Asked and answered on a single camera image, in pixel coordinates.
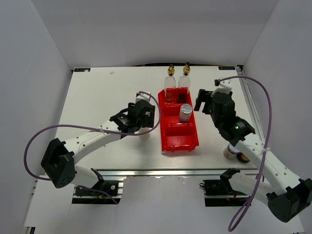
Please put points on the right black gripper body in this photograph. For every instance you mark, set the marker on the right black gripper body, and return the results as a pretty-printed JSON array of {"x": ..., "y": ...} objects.
[{"x": 214, "y": 117}]

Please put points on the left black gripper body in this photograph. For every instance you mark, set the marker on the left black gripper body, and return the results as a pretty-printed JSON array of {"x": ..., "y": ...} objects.
[{"x": 148, "y": 122}]

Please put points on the steel lid white powder jar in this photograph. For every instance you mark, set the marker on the steel lid white powder jar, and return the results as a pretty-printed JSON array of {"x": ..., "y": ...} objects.
[{"x": 143, "y": 134}]

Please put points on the blue label white shaker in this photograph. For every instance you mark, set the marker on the blue label white shaker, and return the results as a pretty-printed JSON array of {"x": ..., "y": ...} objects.
[{"x": 185, "y": 113}]

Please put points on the dark sauce cruet bottle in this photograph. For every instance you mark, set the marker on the dark sauce cruet bottle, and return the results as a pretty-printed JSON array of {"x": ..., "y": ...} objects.
[{"x": 184, "y": 84}]

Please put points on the clear glass cruet bottle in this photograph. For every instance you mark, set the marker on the clear glass cruet bottle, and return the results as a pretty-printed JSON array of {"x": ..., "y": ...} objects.
[{"x": 170, "y": 85}]

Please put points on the white lid spice jar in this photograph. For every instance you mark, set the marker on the white lid spice jar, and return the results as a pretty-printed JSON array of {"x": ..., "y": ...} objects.
[{"x": 230, "y": 152}]

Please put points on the red lid dark jar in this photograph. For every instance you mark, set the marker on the red lid dark jar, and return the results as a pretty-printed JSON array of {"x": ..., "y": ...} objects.
[{"x": 242, "y": 158}]

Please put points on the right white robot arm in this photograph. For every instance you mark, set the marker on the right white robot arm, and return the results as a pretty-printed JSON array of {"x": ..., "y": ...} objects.
[{"x": 285, "y": 193}]

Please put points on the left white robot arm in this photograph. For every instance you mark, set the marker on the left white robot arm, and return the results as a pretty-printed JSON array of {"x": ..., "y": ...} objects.
[{"x": 60, "y": 161}]

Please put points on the right blue table sticker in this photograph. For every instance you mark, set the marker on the right blue table sticker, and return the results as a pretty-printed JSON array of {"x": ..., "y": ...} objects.
[{"x": 227, "y": 68}]

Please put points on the blue table sticker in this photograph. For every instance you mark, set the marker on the blue table sticker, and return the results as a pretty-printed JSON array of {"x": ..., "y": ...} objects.
[
  {"x": 227, "y": 68},
  {"x": 82, "y": 69}
]

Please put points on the red plastic divided bin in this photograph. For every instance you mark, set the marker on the red plastic divided bin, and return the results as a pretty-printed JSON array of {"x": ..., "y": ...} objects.
[{"x": 176, "y": 135}]

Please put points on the left blue table sticker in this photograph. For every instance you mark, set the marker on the left blue table sticker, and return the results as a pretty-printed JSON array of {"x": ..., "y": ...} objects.
[{"x": 82, "y": 69}]

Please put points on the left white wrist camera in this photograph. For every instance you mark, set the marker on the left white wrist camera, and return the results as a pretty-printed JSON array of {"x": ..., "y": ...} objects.
[{"x": 145, "y": 95}]

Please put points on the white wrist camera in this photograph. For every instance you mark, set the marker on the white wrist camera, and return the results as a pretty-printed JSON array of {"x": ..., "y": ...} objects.
[
  {"x": 145, "y": 95},
  {"x": 222, "y": 86}
]

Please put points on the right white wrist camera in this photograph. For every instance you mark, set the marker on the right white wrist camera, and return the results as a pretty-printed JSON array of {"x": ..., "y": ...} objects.
[{"x": 222, "y": 86}]

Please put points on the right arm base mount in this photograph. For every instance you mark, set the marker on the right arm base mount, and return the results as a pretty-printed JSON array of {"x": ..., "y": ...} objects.
[{"x": 219, "y": 193}]

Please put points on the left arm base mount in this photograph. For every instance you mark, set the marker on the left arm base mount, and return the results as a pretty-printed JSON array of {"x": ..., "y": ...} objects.
[{"x": 107, "y": 189}]

